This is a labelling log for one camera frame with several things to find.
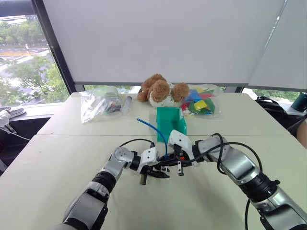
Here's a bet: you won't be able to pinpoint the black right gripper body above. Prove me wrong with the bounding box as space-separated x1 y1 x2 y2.
170 144 193 167

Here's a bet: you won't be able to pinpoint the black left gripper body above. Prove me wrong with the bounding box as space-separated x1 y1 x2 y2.
141 163 164 178

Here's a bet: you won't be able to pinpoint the blue cable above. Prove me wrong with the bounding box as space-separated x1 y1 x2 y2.
136 117 169 161

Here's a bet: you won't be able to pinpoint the green plastic bin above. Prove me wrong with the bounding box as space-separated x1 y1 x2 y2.
156 106 189 142

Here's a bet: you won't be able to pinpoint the plastic bag of coloured pieces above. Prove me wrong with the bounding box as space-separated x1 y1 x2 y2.
179 83 223 119

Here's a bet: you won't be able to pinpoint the brown teddy bear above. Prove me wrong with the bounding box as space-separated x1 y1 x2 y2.
137 73 190 108

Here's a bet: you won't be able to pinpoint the grey syringe tube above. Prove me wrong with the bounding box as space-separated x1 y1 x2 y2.
120 96 133 114

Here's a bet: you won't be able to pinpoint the plastic bag of dark parts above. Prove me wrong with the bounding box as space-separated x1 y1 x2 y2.
80 86 126 124

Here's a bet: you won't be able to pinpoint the black backpack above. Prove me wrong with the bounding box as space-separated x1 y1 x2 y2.
254 96 290 127

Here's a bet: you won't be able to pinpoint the large white roller blind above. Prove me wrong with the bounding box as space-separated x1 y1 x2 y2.
42 0 287 86

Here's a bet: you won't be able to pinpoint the person's bare limb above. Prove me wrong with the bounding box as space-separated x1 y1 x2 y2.
296 119 307 142

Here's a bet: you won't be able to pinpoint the dark green cup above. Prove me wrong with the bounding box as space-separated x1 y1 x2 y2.
294 92 307 112

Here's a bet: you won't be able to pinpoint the narrow white roller blind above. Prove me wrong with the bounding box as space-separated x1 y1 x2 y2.
248 0 307 91

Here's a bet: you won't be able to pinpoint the grey slippers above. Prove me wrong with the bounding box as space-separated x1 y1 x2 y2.
0 106 27 118

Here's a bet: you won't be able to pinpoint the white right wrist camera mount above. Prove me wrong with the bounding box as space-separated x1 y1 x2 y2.
167 129 200 168

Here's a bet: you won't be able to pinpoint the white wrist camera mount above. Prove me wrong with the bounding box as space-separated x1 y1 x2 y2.
167 129 200 168
137 147 159 173

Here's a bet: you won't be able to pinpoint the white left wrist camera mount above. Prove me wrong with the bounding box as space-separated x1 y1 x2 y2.
137 147 159 173

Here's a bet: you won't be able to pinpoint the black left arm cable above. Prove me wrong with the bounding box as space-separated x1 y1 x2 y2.
118 138 156 154

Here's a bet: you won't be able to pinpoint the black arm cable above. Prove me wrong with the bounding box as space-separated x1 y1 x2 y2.
192 133 263 230
118 138 156 154

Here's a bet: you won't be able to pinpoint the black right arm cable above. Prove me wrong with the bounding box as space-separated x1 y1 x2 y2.
192 133 263 230

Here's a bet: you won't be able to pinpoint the black window frame post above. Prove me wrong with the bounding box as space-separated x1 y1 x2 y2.
31 0 77 94

